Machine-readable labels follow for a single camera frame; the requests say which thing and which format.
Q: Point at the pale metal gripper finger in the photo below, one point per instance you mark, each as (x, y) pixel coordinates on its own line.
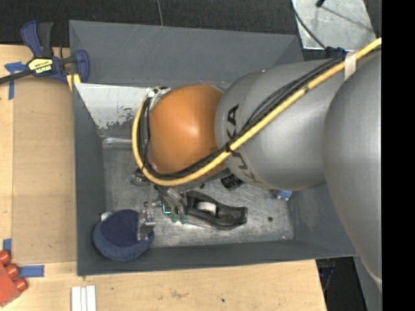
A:
(148, 218)

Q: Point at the dark blue round cloth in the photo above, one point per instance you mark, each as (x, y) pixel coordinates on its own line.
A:
(118, 235)

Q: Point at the black tape dispenser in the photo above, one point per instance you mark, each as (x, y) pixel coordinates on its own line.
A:
(223, 217)

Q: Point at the pale wood board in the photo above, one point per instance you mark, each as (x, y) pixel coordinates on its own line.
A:
(43, 173)

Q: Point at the small blue object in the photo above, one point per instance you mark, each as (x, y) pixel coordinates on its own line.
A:
(282, 195)

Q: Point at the grey metal bin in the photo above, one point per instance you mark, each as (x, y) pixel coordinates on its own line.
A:
(129, 53)

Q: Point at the red knobbed block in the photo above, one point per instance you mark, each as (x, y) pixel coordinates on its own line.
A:
(8, 282)

